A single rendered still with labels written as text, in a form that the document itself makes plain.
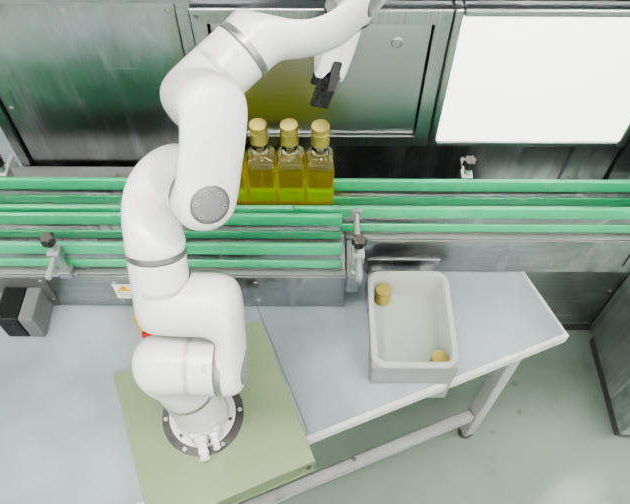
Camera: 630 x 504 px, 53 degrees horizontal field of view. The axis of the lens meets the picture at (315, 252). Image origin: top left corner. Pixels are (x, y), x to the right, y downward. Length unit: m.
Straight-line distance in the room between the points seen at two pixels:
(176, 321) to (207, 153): 0.26
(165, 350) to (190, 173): 0.31
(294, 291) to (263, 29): 0.67
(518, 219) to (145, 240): 0.82
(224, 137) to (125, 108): 0.68
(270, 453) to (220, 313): 0.41
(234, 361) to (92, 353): 0.56
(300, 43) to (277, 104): 0.49
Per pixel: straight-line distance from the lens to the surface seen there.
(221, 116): 0.77
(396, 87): 1.30
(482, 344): 1.42
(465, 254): 1.44
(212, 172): 0.78
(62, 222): 1.41
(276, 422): 1.23
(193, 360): 0.96
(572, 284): 2.06
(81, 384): 1.42
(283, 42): 0.85
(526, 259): 1.49
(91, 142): 1.54
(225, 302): 0.89
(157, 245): 0.87
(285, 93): 1.30
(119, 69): 1.37
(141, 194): 0.89
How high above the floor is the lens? 1.98
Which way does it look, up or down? 56 degrees down
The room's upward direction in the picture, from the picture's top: straight up
